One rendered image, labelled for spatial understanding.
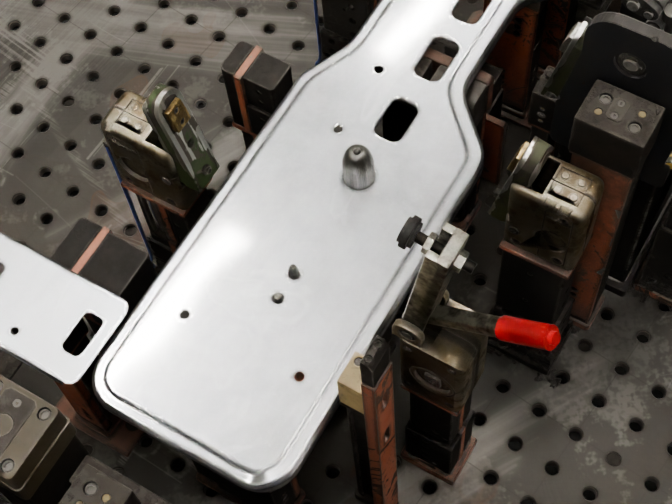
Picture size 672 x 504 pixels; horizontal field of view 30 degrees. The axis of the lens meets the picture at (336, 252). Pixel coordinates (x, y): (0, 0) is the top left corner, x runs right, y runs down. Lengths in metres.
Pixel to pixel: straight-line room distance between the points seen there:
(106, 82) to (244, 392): 0.68
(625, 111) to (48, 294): 0.58
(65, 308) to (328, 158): 0.30
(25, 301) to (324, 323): 0.29
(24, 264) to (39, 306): 0.05
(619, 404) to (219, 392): 0.53
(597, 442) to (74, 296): 0.62
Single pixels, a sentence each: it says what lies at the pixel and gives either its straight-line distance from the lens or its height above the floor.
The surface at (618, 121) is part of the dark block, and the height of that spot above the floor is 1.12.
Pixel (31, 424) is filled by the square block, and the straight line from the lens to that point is 1.15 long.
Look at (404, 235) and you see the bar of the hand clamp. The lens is 0.99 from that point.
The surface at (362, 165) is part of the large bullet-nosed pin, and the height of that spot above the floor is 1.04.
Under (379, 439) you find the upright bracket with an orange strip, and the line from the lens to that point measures 1.12.
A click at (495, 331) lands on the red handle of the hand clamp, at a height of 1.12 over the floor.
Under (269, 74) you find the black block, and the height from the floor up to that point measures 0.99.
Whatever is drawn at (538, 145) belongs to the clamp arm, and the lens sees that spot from 1.17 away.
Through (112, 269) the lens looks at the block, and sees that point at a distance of 1.28.
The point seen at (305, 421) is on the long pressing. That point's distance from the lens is 1.16.
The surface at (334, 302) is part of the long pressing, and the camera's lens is 1.21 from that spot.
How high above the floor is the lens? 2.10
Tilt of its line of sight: 63 degrees down
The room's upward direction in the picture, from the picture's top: 7 degrees counter-clockwise
